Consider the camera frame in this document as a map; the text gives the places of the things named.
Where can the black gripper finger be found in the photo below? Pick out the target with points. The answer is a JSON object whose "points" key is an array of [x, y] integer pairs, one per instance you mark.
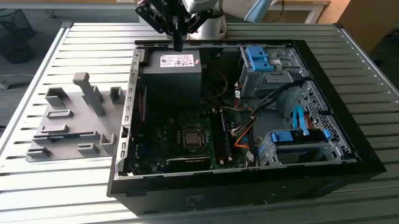
{"points": [[192, 22], [145, 11]]}

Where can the green RAM stick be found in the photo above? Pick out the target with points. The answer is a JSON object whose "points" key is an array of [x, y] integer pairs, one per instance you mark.
{"points": [[58, 138]]}

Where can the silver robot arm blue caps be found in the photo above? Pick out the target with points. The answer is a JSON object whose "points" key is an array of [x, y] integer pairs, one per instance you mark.
{"points": [[211, 28]]}

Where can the black RAM slot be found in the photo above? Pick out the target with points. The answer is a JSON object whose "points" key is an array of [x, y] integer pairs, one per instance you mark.
{"points": [[215, 140]]}

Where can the white desk wooden top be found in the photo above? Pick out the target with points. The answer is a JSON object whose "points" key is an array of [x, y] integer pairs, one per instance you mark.
{"points": [[299, 3], [61, 6]]}

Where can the blue drive bay latch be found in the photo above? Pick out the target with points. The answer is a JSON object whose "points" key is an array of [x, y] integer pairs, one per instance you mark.
{"points": [[259, 65]]}

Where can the grey power supply unit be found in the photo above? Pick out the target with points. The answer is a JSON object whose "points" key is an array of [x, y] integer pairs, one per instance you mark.
{"points": [[168, 88]]}

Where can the grey metal drive cage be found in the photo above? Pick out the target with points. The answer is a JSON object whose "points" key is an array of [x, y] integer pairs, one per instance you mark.
{"points": [[273, 79]]}

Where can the black mesh waste bin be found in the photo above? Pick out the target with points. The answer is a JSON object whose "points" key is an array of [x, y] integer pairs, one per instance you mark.
{"points": [[14, 46]]}

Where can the grey parts rack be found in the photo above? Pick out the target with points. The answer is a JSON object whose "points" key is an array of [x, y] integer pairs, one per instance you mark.
{"points": [[71, 105]]}

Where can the green motherboard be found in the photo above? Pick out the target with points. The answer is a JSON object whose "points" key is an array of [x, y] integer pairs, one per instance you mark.
{"points": [[161, 130]]}

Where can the silver CPU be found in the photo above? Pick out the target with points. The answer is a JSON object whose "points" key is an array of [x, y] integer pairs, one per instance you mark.
{"points": [[192, 138]]}

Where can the wooden cabinet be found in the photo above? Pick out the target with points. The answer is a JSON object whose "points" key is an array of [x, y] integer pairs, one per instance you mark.
{"points": [[367, 23]]}

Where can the blue disk carrier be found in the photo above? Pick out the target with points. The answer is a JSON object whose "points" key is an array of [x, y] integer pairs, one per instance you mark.
{"points": [[281, 136]]}

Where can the black graphics card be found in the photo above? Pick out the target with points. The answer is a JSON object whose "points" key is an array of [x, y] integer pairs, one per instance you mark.
{"points": [[187, 164]]}

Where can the grey metal disk bay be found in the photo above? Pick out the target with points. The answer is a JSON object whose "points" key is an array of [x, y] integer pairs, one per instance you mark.
{"points": [[336, 151]]}

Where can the black open PC case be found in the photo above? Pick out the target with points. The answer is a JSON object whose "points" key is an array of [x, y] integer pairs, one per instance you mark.
{"points": [[217, 193]]}

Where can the CPU socket metal frame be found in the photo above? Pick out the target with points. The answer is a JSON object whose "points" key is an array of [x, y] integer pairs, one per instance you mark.
{"points": [[181, 140]]}

